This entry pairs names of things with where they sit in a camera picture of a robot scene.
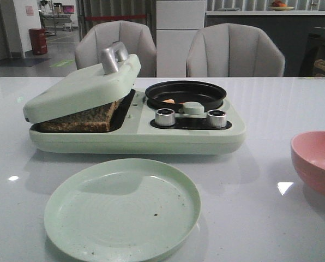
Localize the cooked shrimp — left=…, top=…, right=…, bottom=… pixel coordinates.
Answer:
left=162, top=99, right=184, bottom=104

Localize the bread slice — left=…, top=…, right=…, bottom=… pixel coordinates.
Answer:
left=38, top=98, right=124, bottom=133

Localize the pink bowl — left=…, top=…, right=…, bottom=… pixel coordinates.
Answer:
left=291, top=131, right=325, bottom=195

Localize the left silver control knob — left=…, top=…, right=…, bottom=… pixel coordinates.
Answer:
left=154, top=108, right=176, bottom=127

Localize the silver control knob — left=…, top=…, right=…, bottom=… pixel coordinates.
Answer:
left=154, top=108, right=176, bottom=127
left=206, top=110, right=227, bottom=128

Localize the black round frying pan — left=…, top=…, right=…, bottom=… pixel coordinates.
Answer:
left=145, top=80, right=227, bottom=112

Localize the right silver control knob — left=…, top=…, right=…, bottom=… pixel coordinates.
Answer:
left=206, top=110, right=227, bottom=128

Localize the light green round plate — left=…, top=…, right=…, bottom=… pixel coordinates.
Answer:
left=44, top=158, right=201, bottom=261

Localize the left grey upholstered chair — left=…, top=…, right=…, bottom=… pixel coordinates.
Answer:
left=75, top=21, right=157, bottom=78

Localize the grey upholstered chair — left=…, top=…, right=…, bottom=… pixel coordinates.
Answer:
left=186, top=23, right=285, bottom=78
left=75, top=21, right=157, bottom=78

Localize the right grey upholstered chair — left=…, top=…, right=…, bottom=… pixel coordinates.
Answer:
left=186, top=23, right=285, bottom=78

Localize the white cabinet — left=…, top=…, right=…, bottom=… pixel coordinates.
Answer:
left=156, top=1, right=207, bottom=78

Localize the red bin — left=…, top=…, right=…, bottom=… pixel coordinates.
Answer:
left=29, top=28, right=47, bottom=55

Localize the fruit plate on counter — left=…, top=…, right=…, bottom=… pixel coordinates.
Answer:
left=269, top=0, right=294, bottom=11

